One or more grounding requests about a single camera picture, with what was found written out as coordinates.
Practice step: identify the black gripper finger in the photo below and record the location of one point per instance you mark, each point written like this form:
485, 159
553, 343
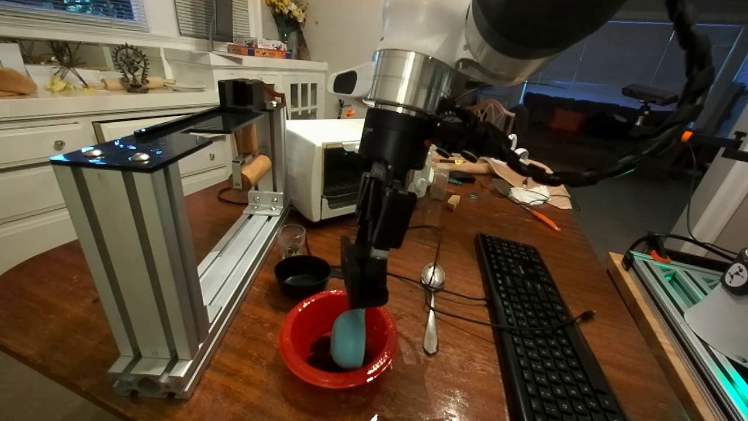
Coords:
393, 219
370, 209

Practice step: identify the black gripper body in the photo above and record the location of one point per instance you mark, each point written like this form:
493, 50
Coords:
393, 146

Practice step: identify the blue scooper with black block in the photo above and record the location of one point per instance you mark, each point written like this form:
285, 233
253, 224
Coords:
365, 286

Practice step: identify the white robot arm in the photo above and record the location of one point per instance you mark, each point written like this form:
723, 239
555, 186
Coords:
426, 50

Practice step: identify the red plastic bowl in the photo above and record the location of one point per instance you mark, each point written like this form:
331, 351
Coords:
306, 337

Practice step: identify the aluminium extrusion rack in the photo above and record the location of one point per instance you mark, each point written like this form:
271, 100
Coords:
164, 301

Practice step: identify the white toaster oven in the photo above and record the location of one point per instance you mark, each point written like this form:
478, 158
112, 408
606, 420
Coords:
323, 166

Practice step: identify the metal ladle spoon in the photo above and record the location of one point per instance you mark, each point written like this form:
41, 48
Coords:
433, 281

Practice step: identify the small clear glass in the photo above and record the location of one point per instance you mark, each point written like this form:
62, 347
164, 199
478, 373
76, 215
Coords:
292, 239

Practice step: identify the black measuring cup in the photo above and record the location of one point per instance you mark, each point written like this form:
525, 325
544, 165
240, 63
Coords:
303, 274

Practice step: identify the white crumpled cloth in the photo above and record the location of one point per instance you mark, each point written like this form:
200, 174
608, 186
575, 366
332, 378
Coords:
530, 195

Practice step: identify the wooden tool with black block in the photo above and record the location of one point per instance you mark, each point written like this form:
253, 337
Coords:
249, 115

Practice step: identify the yellow flowers in vase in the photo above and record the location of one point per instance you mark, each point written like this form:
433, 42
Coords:
289, 17

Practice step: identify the black computer keyboard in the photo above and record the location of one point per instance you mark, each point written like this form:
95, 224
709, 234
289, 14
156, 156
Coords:
546, 364

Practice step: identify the white sideboard cabinet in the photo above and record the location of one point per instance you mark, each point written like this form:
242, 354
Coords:
33, 215

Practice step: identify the wooden board with green rail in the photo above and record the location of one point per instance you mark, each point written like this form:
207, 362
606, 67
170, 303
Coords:
657, 296

